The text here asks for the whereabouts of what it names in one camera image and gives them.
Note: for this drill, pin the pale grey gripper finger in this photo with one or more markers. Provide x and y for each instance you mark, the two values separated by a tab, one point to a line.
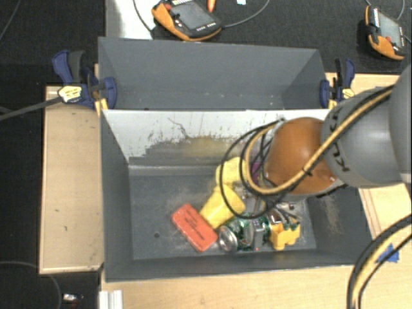
260	237
250	237

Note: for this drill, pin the green and silver drink can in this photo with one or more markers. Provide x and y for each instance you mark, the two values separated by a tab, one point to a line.
233	238

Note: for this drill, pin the yellow toy block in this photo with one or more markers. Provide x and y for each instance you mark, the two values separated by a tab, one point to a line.
283	239

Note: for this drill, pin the yellow toy drill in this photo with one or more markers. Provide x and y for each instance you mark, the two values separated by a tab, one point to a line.
222	209

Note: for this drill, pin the orange-red flat block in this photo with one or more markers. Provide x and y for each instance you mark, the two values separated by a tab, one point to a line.
194	228

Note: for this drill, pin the grey metal bin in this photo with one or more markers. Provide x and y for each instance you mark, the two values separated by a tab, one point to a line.
167	76

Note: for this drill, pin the pale wood flat board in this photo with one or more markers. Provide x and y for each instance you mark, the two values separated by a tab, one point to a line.
71	179

